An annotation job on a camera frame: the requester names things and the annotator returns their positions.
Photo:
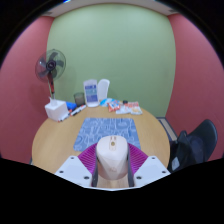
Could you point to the white tissue box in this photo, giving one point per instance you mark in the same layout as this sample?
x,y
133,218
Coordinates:
x,y
56,110

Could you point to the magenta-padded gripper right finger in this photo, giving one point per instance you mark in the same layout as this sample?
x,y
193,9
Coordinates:
x,y
151,168

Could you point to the blue patterned mouse pad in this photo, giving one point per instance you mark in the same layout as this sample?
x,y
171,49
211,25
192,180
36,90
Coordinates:
x,y
90,133

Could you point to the black office chair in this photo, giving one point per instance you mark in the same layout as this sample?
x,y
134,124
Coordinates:
x,y
205,136

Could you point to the white and orange snack packet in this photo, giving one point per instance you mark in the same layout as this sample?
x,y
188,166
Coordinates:
x,y
133,108

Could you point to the black standing fan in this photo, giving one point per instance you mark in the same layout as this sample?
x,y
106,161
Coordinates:
x,y
50,64

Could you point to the blue whiteboard eraser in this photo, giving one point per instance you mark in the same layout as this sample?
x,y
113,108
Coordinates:
x,y
71,106

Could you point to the pale pink computer mouse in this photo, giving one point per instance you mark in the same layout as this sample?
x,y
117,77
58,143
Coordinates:
x,y
112,156

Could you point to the black whiteboard marker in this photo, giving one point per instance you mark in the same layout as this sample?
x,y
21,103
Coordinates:
x,y
78,110

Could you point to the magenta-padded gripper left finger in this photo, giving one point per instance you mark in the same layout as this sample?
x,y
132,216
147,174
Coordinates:
x,y
73,168

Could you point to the red whiteboard marker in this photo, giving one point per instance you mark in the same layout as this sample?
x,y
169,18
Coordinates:
x,y
64,117

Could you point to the dark mesh pen cup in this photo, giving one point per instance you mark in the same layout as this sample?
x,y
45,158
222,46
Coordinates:
x,y
79,99

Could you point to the light blue packet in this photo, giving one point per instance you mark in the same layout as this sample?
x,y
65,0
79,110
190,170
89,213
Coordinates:
x,y
105,102

